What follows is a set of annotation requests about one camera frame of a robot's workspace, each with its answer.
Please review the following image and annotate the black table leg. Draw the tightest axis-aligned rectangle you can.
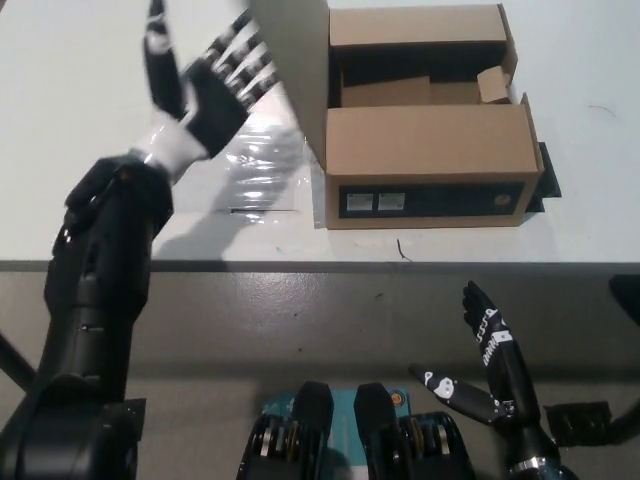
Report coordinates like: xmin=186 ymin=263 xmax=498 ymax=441
xmin=0 ymin=330 xmax=40 ymax=399

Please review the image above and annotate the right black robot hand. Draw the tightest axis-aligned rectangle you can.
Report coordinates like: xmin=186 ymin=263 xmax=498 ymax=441
xmin=408 ymin=280 xmax=545 ymax=429

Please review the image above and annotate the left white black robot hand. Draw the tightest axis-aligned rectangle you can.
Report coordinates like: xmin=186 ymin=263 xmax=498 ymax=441
xmin=142 ymin=0 xmax=281 ymax=160

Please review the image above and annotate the clear plastic sheet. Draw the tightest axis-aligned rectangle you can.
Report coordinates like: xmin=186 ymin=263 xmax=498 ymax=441
xmin=199 ymin=107 xmax=326 ymax=215

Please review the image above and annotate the brown cardboard box with lid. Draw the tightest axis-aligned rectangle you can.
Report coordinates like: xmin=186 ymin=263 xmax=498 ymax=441
xmin=247 ymin=0 xmax=547 ymax=232

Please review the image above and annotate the small folded cardboard piece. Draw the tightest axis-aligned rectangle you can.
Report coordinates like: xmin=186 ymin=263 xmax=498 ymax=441
xmin=475 ymin=66 xmax=512 ymax=105

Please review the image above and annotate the black rounded object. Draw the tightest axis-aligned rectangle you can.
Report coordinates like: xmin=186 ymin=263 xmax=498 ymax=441
xmin=607 ymin=273 xmax=640 ymax=317

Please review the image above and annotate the black floor tape patch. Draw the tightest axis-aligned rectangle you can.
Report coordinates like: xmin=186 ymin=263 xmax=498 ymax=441
xmin=122 ymin=397 xmax=147 ymax=436
xmin=542 ymin=401 xmax=614 ymax=446

